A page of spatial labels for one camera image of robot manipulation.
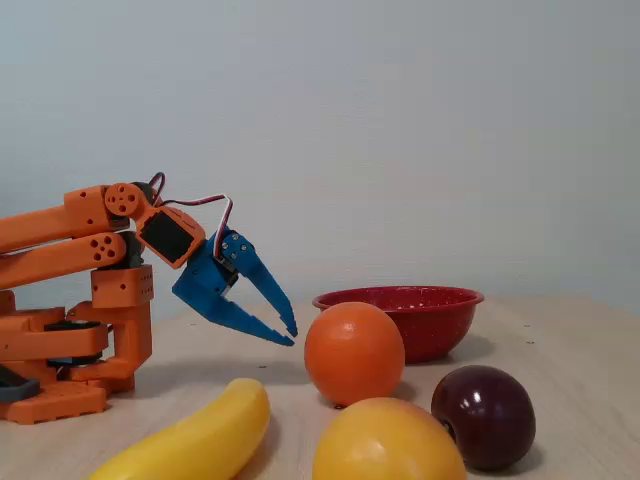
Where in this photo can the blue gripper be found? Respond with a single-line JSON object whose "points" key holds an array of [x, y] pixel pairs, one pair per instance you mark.
{"points": [[201, 283]]}

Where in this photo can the yellow toy banana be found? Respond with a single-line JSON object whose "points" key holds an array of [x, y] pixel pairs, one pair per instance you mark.
{"points": [[200, 440]]}

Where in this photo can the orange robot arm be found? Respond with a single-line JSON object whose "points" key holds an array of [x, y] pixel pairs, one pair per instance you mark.
{"points": [[50, 220]]}

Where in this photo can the orange robot base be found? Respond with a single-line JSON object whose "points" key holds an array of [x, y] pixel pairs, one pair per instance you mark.
{"points": [[55, 405]]}

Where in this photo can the red speckled bowl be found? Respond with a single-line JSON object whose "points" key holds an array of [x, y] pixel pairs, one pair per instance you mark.
{"points": [[435, 325]]}

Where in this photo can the orange toy fruit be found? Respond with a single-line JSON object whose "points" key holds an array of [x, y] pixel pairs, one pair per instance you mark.
{"points": [[355, 355]]}

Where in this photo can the yellow orange toy peach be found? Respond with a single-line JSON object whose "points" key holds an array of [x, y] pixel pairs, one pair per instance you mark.
{"points": [[385, 445]]}

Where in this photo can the dark purple toy plum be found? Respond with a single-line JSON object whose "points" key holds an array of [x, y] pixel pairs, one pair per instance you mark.
{"points": [[485, 420]]}

